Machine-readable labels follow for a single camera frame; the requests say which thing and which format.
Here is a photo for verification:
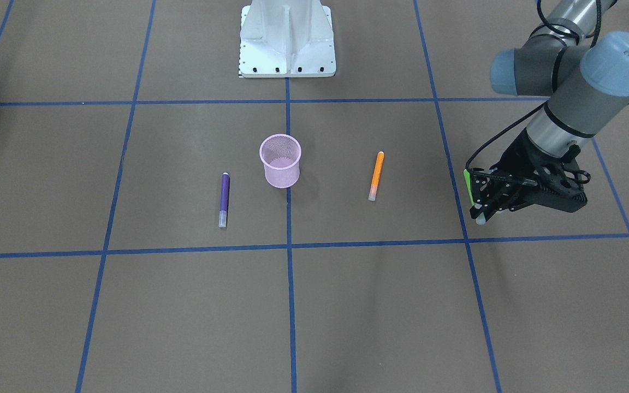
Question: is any purple marker pen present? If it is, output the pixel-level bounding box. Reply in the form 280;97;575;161
218;172;230;228

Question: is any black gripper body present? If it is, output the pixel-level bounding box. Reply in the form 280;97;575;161
494;130;579;201

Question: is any green marker pen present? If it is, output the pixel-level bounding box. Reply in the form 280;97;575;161
462;169;486;225

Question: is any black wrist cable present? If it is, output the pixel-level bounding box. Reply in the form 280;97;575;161
465;0;604;181

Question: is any orange marker pen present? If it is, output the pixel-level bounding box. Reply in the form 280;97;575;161
367;151;385;201

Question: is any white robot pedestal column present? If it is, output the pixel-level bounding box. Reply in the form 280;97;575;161
238;1;337;78

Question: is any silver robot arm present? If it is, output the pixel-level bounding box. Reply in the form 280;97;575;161
464;1;629;224

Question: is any pink mesh pen holder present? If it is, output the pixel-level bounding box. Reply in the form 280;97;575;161
259;134;302;189

